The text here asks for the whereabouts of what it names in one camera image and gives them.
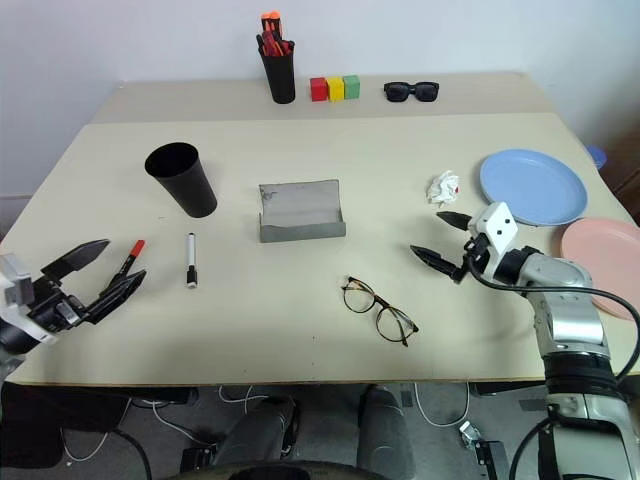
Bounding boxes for black round rim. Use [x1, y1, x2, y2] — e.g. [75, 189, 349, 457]
[177, 459, 384, 480]

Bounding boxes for black marker red cap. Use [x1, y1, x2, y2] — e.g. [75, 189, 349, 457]
[107, 239, 147, 289]

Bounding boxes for pink plate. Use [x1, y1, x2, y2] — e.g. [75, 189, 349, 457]
[559, 217, 640, 321]

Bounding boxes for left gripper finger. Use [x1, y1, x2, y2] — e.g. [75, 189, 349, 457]
[87, 269, 148, 324]
[40, 238, 111, 285]

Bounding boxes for white floor cable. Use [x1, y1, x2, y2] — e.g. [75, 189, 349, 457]
[217, 383, 271, 412]
[413, 382, 472, 427]

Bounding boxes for crumpled white paper ball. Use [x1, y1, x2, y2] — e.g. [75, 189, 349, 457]
[425, 169, 461, 207]

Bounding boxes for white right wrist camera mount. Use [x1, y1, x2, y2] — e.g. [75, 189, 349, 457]
[467, 201, 519, 281]

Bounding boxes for blue plate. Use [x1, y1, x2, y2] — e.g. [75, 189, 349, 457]
[479, 148, 589, 227]

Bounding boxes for black pen holder cup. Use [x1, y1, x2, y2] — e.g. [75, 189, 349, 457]
[258, 47, 297, 105]

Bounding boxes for white marker black cap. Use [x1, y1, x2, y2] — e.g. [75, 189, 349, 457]
[185, 232, 200, 290]

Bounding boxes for grey glasses case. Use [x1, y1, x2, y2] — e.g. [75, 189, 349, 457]
[258, 178, 347, 244]

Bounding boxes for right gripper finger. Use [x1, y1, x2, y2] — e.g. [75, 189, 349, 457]
[436, 210, 474, 232]
[409, 243, 465, 285]

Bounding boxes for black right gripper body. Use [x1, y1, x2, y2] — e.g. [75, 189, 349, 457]
[460, 232, 491, 276]

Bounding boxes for dark grey rounded shape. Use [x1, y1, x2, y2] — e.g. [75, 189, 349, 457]
[217, 394, 302, 471]
[356, 384, 417, 480]

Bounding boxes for black sunglasses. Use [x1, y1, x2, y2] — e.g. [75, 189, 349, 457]
[383, 81, 441, 104]

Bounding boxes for brown wooden furniture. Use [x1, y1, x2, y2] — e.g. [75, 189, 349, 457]
[598, 118, 640, 226]

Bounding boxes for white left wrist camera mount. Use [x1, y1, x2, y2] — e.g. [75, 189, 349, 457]
[0, 253, 59, 351]

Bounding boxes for tortoiseshell eyeglasses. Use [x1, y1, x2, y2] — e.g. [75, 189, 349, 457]
[341, 275, 420, 348]

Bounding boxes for metal caster wheel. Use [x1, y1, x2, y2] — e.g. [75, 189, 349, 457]
[458, 420, 482, 449]

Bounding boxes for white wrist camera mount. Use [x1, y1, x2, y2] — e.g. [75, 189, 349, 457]
[0, 253, 59, 351]
[467, 201, 519, 281]

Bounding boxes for black plastic cup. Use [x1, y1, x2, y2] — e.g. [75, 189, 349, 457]
[144, 142, 219, 219]

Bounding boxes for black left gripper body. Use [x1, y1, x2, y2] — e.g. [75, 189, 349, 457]
[27, 276, 97, 335]

